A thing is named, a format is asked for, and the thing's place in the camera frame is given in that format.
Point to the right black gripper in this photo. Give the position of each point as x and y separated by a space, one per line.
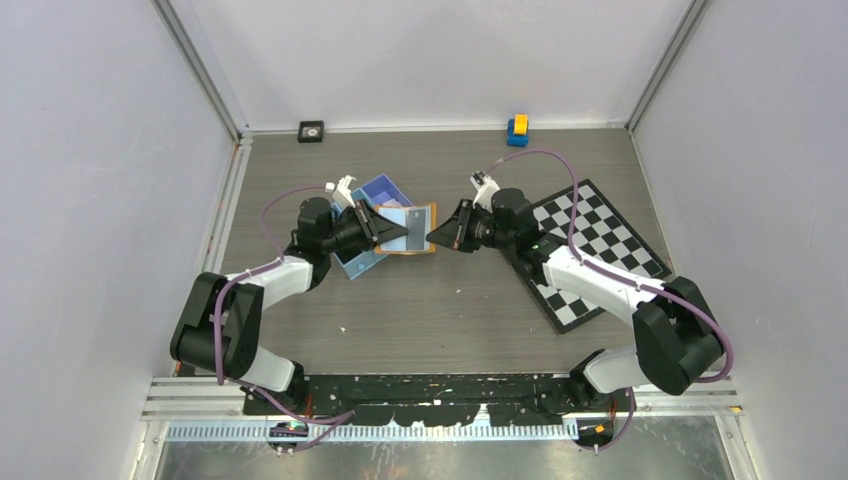
455 233

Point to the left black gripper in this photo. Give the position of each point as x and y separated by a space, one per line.
374 228

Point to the orange leather card holder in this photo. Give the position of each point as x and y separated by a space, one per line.
398 246

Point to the dark grey credit card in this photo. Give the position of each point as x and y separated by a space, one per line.
417 223

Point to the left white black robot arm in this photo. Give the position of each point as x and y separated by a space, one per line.
219 327

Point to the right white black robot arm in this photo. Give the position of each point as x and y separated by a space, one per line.
676 340

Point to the blue purple three-drawer organizer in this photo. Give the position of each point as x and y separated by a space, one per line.
375 192

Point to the small black square box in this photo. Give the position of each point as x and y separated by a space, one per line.
311 131

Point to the blue yellow toy block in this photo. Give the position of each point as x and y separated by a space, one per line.
517 131

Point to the black white checkerboard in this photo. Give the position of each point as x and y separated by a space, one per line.
602 232

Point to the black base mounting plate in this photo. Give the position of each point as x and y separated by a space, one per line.
435 400

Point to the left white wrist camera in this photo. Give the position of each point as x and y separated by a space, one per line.
340 191

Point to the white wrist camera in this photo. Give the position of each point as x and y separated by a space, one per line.
485 187
340 191

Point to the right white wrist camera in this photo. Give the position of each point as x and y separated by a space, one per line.
485 187

